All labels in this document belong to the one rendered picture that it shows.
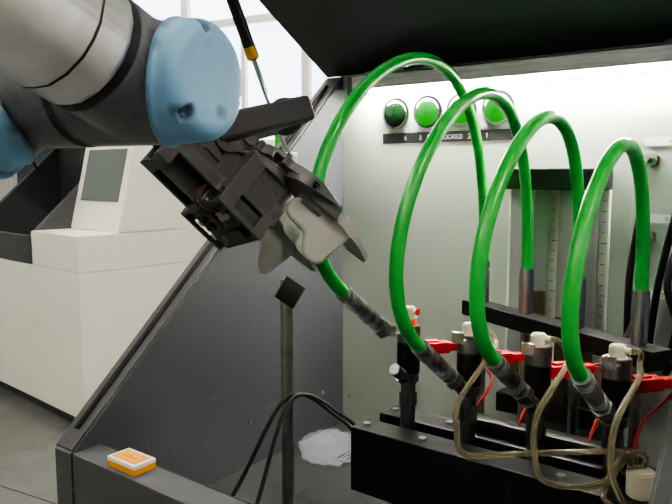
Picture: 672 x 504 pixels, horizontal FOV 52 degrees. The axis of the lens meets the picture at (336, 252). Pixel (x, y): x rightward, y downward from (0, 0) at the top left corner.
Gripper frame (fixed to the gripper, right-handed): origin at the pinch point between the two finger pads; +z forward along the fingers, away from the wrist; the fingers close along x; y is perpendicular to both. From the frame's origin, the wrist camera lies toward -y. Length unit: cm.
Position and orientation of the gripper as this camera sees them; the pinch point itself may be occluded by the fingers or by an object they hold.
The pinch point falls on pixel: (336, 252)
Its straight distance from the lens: 68.8
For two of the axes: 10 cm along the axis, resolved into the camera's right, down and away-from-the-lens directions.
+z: 6.3, 6.7, 4.0
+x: 6.3, -1.4, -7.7
